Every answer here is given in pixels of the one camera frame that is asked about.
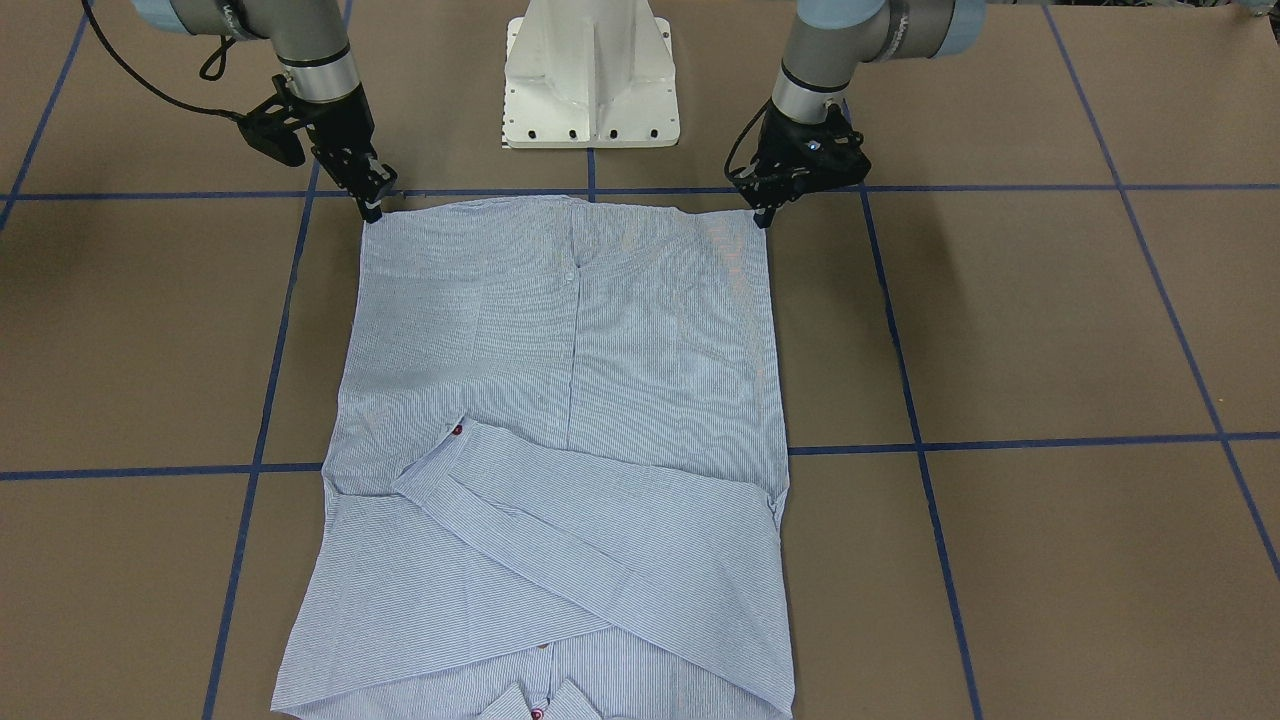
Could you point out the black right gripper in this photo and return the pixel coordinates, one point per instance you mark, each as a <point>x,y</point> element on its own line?
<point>337,123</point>

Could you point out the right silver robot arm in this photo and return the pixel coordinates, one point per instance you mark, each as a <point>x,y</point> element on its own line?
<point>309,38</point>

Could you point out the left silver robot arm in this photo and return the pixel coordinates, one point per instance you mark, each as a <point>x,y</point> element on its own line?
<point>829,40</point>

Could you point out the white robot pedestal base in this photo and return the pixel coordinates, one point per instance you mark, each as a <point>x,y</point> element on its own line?
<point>590,75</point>

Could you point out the light blue striped shirt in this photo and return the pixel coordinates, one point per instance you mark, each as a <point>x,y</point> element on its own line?
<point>557,474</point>

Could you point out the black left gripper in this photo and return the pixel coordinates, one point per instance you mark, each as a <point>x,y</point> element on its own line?
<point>766,190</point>

